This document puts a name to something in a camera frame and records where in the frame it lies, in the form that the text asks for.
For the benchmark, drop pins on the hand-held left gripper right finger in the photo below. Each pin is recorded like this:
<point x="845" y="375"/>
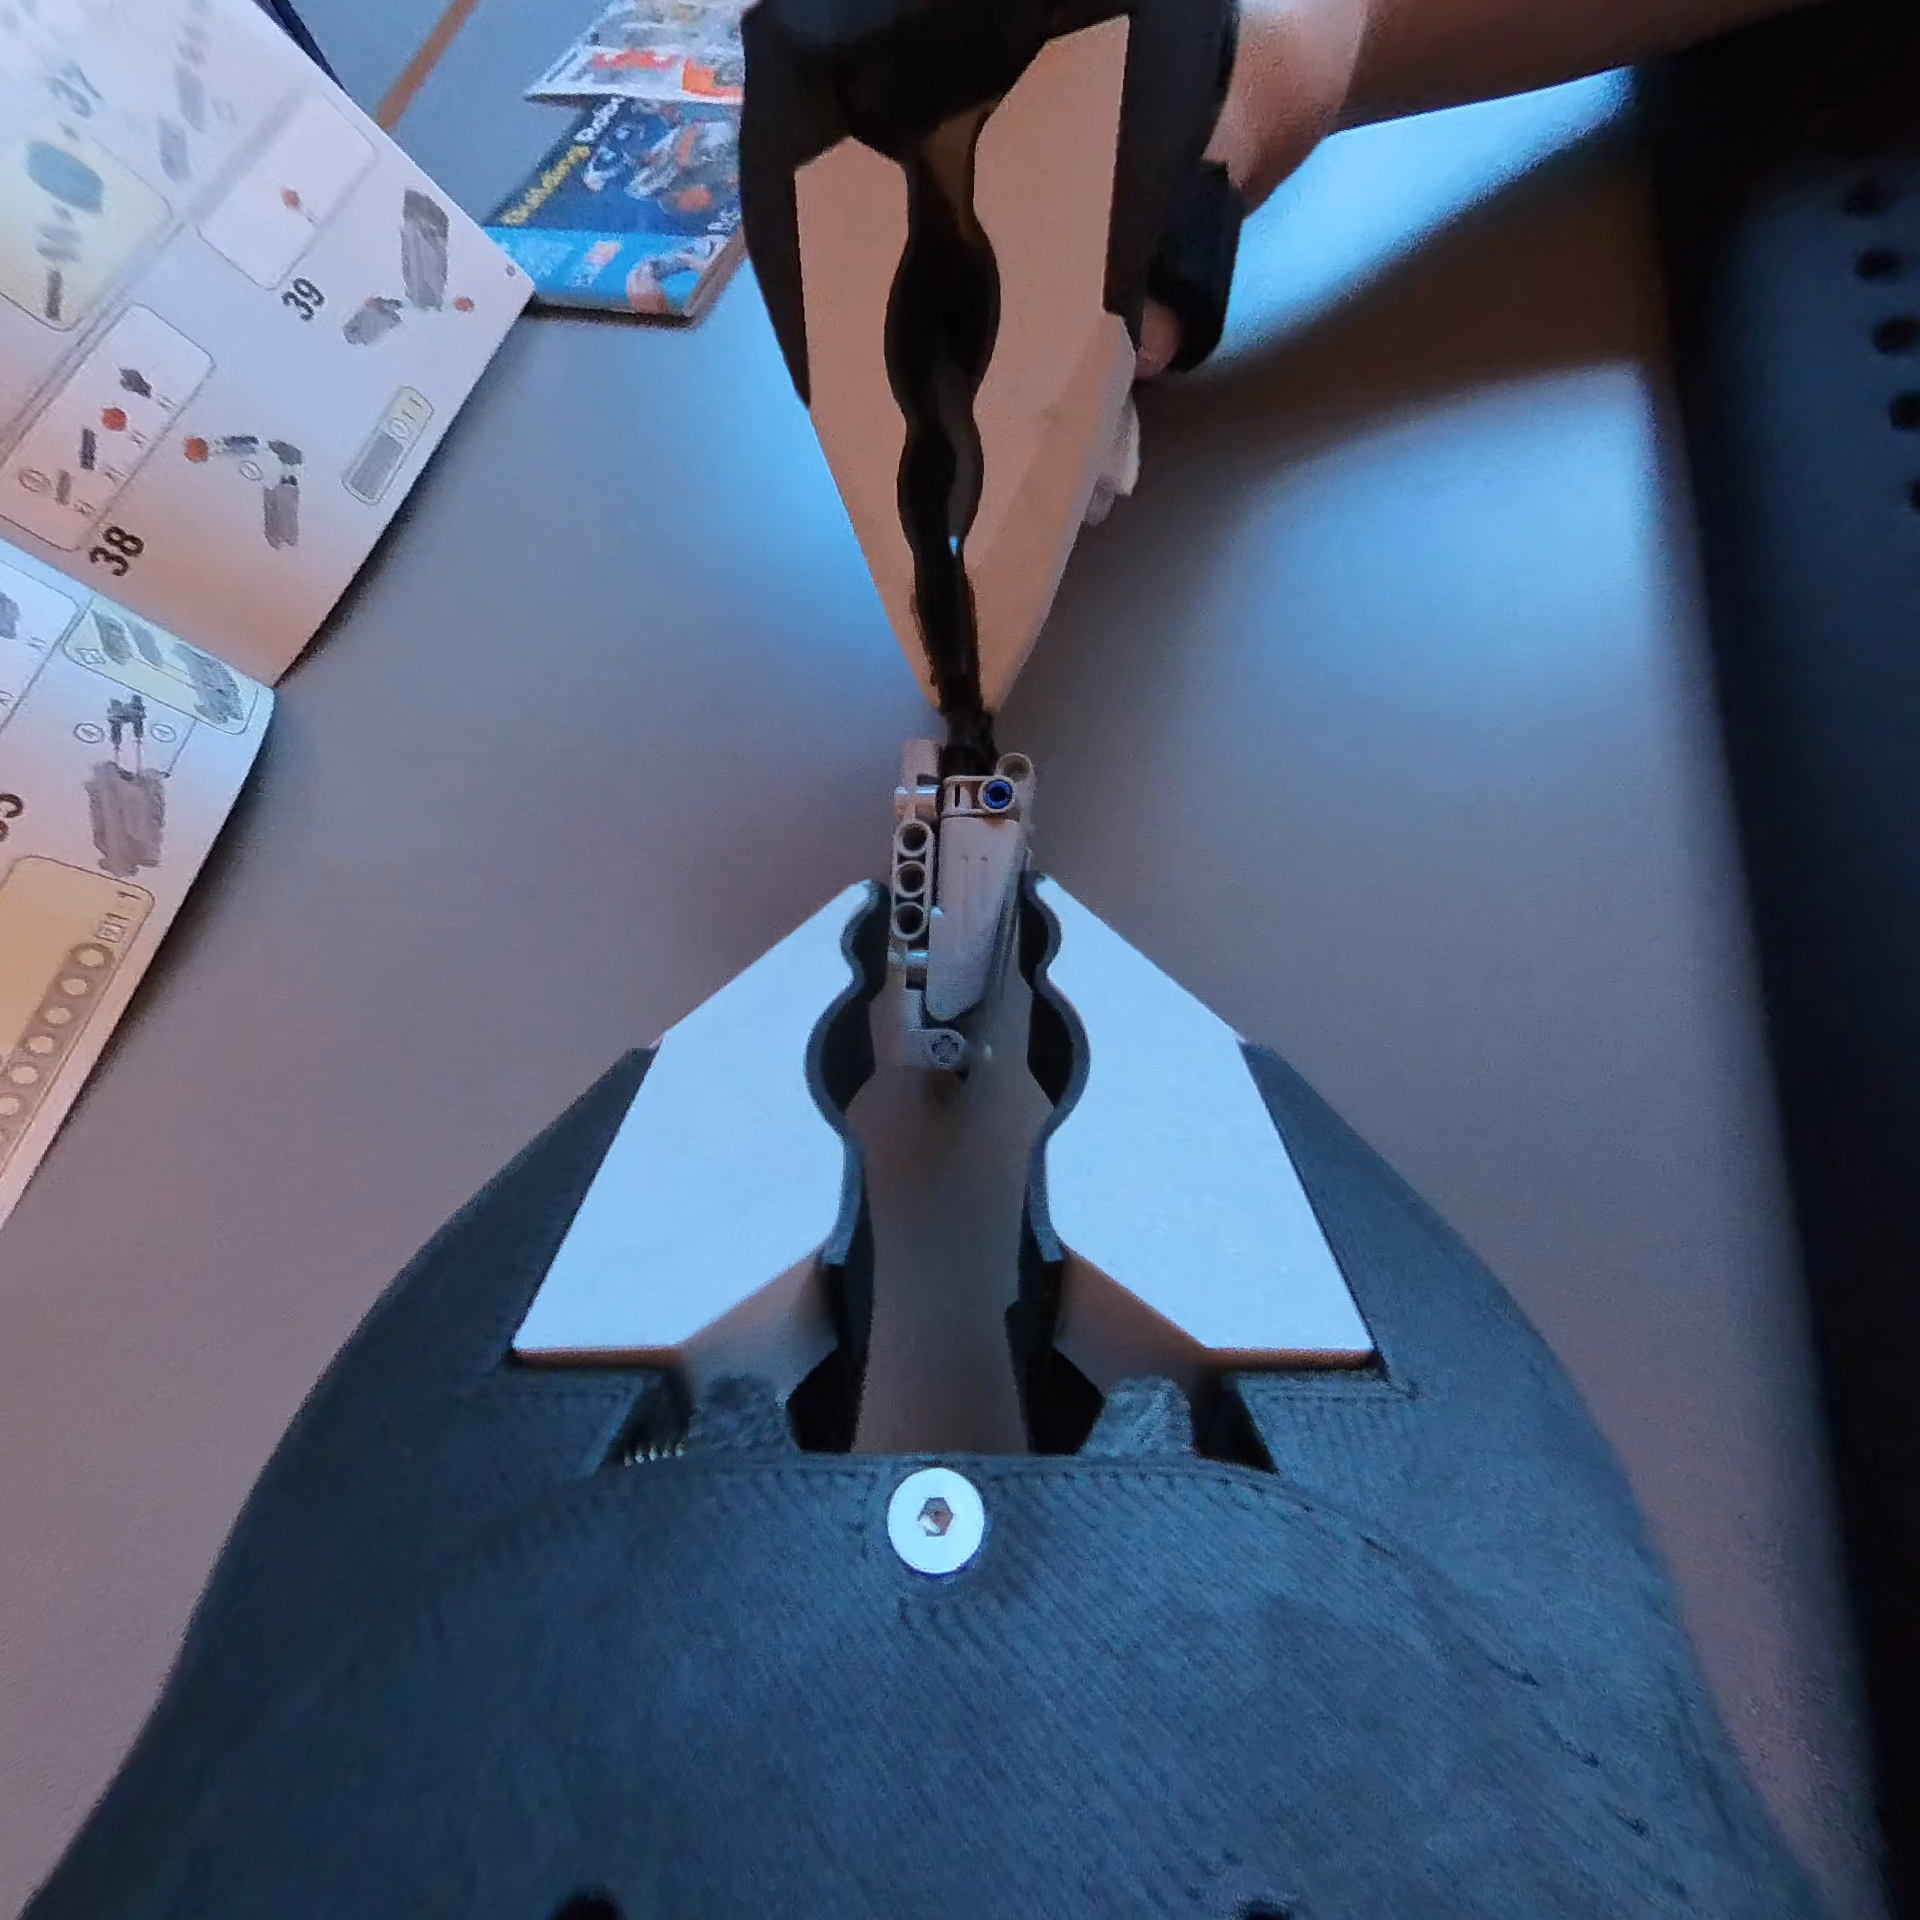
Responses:
<point x="1200" y="1170"/>

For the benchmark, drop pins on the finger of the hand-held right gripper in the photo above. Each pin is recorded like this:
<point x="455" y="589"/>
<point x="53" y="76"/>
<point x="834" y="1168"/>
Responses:
<point x="849" y="330"/>
<point x="1050" y="300"/>

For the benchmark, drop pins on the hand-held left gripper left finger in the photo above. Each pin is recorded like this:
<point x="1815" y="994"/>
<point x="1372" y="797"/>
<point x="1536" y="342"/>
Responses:
<point x="704" y="1170"/>

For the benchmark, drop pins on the grey toy brick assembly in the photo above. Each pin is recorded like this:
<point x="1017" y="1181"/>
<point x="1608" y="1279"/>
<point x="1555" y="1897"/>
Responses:
<point x="961" y="915"/>

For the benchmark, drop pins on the grey desk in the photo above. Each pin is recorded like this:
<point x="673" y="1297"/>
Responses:
<point x="1424" y="750"/>

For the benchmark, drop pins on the person's right hand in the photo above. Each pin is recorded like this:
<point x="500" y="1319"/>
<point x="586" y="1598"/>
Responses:
<point x="1291" y="90"/>

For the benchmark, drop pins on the colourful leaflet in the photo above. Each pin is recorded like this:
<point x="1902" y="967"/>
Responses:
<point x="645" y="52"/>

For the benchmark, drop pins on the blue booklet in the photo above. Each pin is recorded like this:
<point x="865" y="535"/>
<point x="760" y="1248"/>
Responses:
<point x="630" y="224"/>

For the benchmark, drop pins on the white instruction booklet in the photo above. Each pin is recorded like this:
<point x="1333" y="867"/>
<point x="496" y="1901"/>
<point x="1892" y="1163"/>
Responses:
<point x="194" y="375"/>

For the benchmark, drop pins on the black perforated tray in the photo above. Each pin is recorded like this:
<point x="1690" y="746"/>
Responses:
<point x="1800" y="750"/>

